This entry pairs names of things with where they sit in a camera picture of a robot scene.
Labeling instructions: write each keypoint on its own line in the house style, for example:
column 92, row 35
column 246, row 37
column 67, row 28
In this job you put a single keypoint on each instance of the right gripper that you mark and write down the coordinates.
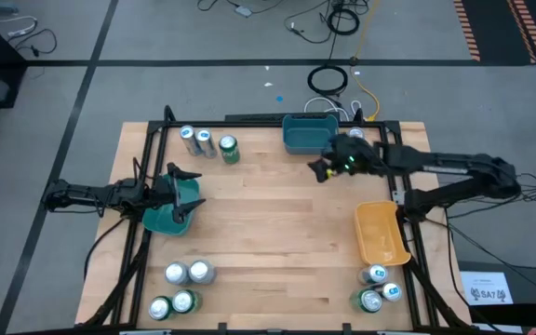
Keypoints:
column 358, row 156

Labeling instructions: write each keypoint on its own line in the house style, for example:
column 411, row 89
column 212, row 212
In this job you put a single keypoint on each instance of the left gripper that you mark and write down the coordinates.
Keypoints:
column 161, row 195

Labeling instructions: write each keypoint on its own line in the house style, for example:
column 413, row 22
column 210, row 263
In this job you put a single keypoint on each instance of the dark blue plastic bin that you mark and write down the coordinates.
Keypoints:
column 305, row 135

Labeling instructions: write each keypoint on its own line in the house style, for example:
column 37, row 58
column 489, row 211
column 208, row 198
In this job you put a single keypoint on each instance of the teal green plastic bin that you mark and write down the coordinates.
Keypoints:
column 161, row 223

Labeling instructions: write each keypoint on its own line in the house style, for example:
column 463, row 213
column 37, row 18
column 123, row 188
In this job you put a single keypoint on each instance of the grey blue Spindrift can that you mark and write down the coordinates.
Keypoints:
column 177, row 273
column 356, row 132
column 202, row 272

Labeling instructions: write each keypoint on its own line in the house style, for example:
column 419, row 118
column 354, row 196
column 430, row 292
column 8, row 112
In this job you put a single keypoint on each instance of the blue silver Red Bull can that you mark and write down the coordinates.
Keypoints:
column 374, row 274
column 189, row 139
column 205, row 142
column 392, row 291

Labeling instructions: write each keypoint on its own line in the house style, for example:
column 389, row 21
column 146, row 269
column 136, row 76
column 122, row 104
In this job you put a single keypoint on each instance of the green Sprite can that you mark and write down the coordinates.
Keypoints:
column 185, row 301
column 366, row 300
column 229, row 149
column 160, row 308

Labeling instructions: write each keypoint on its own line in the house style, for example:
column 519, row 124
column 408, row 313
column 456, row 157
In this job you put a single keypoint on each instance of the yellow plastic bin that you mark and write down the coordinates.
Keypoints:
column 379, row 232

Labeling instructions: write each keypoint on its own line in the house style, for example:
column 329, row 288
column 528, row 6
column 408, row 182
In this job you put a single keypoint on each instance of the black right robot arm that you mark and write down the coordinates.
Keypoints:
column 459, row 167

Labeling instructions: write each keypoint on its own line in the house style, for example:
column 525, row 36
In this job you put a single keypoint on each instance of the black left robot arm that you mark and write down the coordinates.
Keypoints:
column 86, row 193

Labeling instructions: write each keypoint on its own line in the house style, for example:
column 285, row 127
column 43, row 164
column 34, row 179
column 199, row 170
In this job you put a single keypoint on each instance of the long black bar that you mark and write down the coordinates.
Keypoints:
column 254, row 116

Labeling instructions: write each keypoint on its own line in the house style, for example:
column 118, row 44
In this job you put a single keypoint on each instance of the grey power adapter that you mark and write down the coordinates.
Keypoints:
column 244, row 11

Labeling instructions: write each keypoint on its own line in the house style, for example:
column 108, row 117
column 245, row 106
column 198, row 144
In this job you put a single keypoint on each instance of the white SA7 paper sign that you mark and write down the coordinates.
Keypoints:
column 486, row 287

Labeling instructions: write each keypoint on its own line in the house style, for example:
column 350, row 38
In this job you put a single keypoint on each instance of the black mat orange striped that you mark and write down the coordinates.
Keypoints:
column 496, row 28

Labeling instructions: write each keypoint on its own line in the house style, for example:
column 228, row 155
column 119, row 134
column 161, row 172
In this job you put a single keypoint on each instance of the black box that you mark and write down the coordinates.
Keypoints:
column 528, row 279

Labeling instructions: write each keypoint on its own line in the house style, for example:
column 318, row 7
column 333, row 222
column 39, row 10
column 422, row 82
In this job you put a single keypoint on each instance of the black aluminium table frame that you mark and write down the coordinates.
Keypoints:
column 249, row 124

